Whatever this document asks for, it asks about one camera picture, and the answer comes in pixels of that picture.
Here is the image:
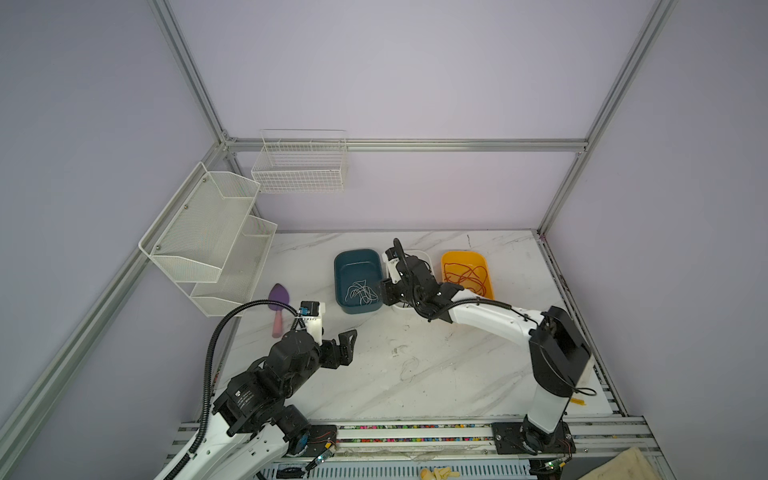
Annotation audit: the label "white mesh two-tier shelf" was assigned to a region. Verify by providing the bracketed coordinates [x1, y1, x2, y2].
[138, 164, 277, 317]

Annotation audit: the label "white wire basket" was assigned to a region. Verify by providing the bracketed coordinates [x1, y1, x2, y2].
[251, 129, 348, 194]

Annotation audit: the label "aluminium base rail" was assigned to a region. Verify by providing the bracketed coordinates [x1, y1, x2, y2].
[158, 413, 662, 479]

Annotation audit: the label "yellow plastic bin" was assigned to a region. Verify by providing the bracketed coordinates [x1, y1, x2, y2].
[441, 251, 494, 300]

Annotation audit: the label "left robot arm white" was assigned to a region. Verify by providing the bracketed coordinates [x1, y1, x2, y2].
[158, 299, 358, 479]

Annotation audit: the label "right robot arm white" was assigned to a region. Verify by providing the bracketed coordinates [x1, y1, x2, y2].
[381, 239, 597, 455]

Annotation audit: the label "teal plastic bin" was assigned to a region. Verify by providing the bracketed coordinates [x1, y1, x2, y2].
[334, 249, 384, 315]

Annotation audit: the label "white thin cable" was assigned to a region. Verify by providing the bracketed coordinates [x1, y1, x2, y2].
[343, 278, 380, 307]

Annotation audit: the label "red cable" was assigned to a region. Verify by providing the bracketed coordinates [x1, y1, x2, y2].
[443, 260, 490, 298]

